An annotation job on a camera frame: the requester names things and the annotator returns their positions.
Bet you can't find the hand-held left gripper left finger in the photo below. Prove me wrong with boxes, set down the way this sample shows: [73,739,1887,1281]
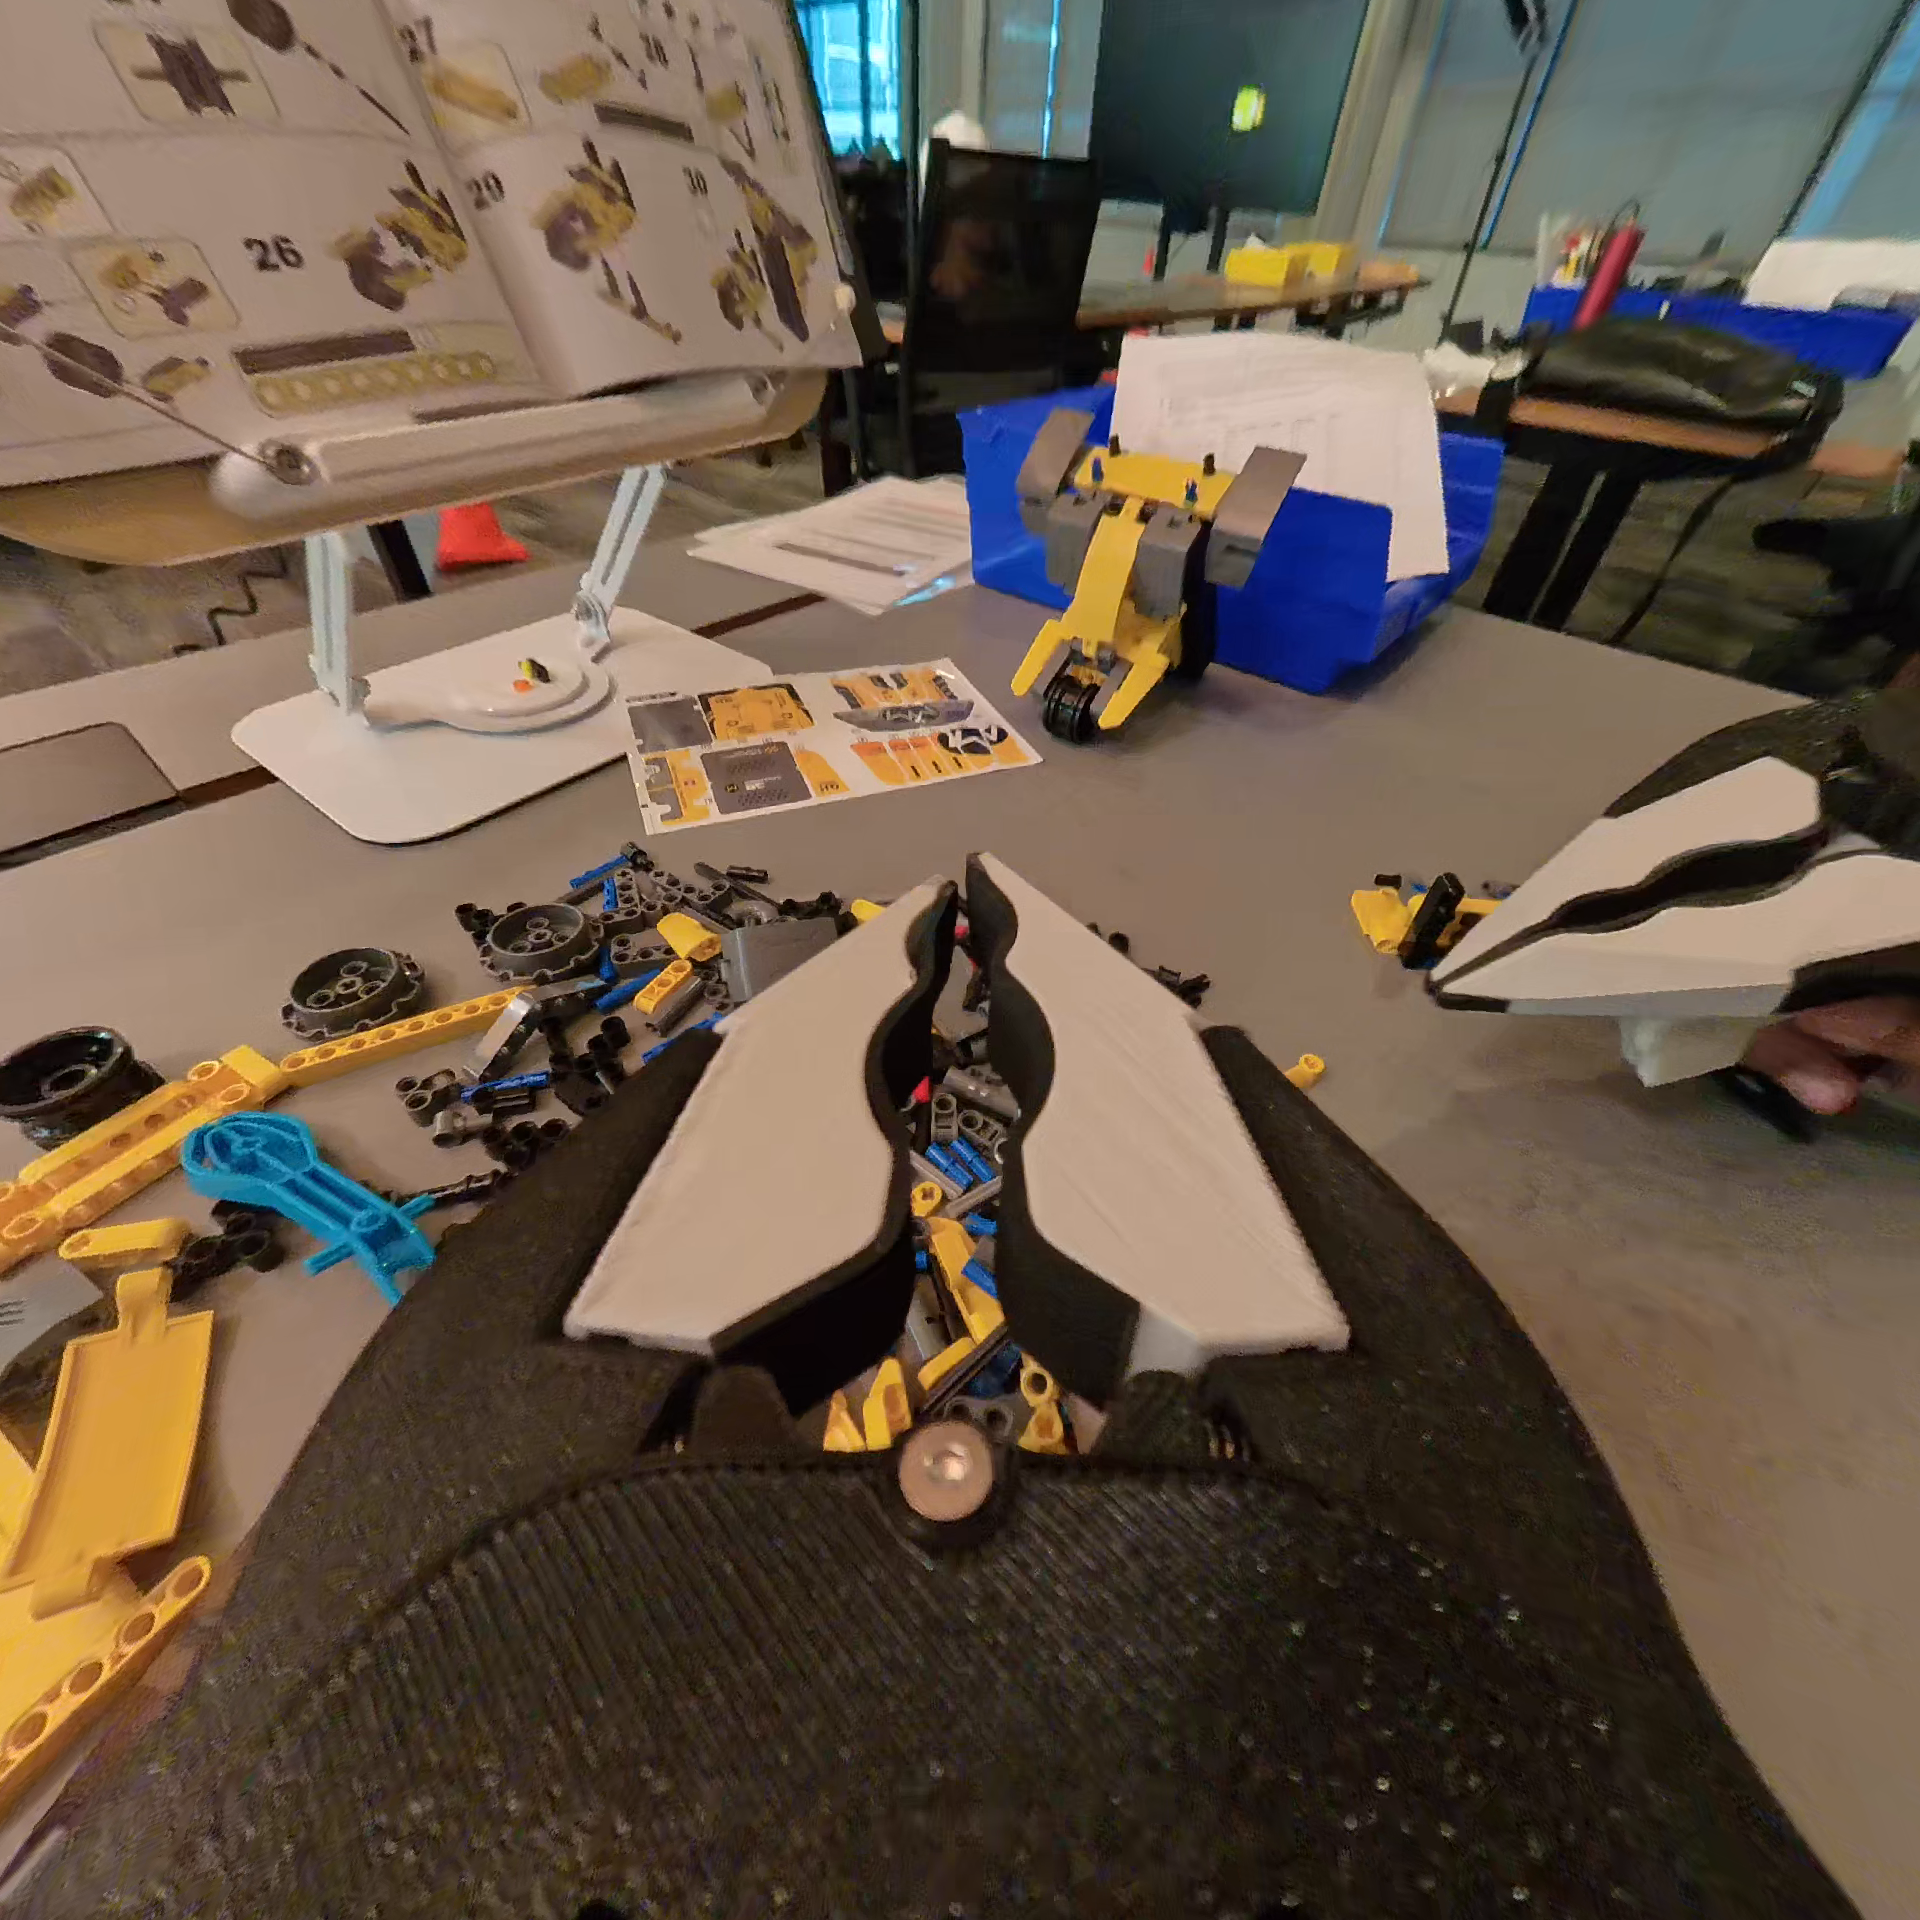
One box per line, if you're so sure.
[561,876,967,1371]

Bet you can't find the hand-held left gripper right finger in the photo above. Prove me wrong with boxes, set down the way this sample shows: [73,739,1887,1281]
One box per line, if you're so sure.
[963,852,1355,1408]

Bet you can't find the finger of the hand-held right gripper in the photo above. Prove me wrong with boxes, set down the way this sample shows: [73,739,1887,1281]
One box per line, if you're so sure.
[1427,852,1920,1091]
[1431,758,1844,989]

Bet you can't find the yellow sticker sheet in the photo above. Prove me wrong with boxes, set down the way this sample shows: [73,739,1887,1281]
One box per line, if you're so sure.
[624,658,1043,838]

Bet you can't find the yellow toy vehicle model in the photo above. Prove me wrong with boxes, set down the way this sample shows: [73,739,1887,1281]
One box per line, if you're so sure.
[1008,405,1313,745]

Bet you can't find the pile of toy building pieces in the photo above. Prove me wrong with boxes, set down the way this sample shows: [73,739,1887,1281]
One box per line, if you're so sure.
[0,839,1328,1821]

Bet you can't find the instruction booklet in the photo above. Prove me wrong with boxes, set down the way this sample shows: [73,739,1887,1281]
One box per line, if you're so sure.
[0,0,867,488]

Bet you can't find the person's right hand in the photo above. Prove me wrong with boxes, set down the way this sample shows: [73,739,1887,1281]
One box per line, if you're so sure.
[1740,995,1920,1121]

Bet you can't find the brown table under bag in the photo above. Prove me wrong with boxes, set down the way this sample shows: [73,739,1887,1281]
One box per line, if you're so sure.
[1431,384,1920,639]

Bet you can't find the long blue bin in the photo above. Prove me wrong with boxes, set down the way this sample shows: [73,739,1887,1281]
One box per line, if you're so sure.
[1524,282,1920,381]

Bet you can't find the blue bin holding paper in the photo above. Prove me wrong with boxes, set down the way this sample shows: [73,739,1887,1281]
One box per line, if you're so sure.
[957,384,1505,698]

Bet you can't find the black bag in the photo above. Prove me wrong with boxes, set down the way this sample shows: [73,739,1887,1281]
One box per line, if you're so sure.
[1475,314,1845,439]

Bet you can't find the teal toy brick separator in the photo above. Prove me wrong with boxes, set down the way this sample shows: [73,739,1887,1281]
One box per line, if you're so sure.
[180,1115,437,1304]

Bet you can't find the white box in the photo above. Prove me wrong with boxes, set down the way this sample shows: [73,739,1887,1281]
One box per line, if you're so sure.
[1744,234,1920,312]

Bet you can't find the white book stand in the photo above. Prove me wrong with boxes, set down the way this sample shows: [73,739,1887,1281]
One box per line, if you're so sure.
[0,285,860,845]

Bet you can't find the red bottle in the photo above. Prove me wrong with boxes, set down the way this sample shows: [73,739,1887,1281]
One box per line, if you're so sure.
[1573,208,1645,325]

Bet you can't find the white printed paper sheet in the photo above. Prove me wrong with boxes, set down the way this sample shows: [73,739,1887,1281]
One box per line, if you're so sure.
[1114,334,1453,584]

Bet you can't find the paper in clear sleeve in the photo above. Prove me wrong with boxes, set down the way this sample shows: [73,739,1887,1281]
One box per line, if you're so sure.
[687,475,977,618]

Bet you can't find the black tripod stand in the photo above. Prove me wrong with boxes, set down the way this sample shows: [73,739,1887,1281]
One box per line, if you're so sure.
[1438,0,1581,351]

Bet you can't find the wooden table black legs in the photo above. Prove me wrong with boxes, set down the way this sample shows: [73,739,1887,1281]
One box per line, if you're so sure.
[1071,262,1431,341]

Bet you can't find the large dark screen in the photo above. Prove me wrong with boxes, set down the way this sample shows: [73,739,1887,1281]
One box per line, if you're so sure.
[1090,0,1371,232]

